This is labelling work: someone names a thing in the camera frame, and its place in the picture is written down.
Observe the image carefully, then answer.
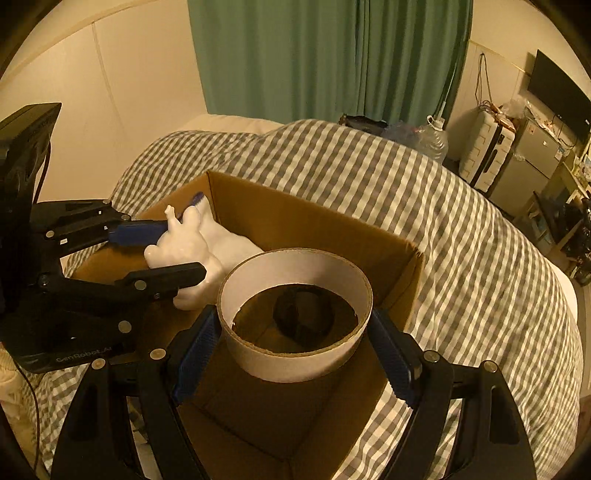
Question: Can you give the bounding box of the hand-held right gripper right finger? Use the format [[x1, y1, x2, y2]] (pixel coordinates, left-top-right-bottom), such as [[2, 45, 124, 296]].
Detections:
[[368, 307, 539, 480]]

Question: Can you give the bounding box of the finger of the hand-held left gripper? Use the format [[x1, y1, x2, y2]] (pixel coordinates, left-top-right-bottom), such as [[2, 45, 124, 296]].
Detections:
[[33, 193, 204, 254], [41, 261, 207, 335]]

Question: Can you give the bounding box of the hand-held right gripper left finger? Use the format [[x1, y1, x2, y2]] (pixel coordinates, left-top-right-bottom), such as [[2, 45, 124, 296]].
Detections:
[[55, 306, 219, 480]]

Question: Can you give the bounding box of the white figurine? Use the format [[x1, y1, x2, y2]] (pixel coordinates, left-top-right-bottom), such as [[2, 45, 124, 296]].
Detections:
[[144, 204, 265, 311]]

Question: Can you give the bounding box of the white cardboard tube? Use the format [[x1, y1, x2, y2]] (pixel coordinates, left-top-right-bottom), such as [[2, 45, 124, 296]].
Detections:
[[216, 248, 374, 383]]

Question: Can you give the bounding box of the brown cardboard box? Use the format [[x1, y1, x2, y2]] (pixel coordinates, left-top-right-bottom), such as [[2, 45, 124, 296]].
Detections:
[[69, 170, 426, 480]]

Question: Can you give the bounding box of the black tape roll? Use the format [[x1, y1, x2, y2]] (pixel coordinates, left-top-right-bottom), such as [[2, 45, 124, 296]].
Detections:
[[272, 285, 336, 347]]

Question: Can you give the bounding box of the grey checked blanket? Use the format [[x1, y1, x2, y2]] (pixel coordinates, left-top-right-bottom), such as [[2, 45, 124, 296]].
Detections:
[[34, 119, 585, 480]]

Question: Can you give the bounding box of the large clear water bottle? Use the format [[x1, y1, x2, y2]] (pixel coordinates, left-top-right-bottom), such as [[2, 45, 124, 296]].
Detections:
[[418, 115, 450, 163]]

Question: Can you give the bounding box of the white suitcase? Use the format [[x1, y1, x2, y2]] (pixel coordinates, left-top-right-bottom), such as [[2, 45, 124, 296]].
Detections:
[[459, 108, 516, 193]]

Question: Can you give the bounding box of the wooden shelf unit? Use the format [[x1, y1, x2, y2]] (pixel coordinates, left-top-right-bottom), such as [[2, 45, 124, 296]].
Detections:
[[512, 152, 591, 278]]

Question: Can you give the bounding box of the grey mini fridge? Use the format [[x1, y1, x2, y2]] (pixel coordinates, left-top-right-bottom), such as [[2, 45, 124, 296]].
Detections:
[[489, 115, 562, 216]]

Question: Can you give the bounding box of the green curtain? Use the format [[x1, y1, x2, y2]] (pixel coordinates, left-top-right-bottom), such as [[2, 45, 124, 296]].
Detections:
[[187, 0, 474, 123]]

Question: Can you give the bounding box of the black bag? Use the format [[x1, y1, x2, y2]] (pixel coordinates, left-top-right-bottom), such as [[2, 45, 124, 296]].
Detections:
[[339, 113, 389, 134]]

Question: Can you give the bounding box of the clear plastic bag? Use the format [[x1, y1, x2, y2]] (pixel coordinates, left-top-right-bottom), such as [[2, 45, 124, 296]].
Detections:
[[501, 97, 533, 121]]

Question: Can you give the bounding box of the black flat screen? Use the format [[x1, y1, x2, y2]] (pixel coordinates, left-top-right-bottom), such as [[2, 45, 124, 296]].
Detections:
[[526, 50, 591, 144]]

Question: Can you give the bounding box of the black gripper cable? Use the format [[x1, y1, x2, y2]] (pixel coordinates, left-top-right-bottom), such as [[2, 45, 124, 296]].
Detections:
[[14, 360, 45, 462]]

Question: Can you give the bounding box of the hanging wall cable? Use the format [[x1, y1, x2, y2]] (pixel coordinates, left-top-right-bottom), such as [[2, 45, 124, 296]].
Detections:
[[473, 53, 498, 110]]

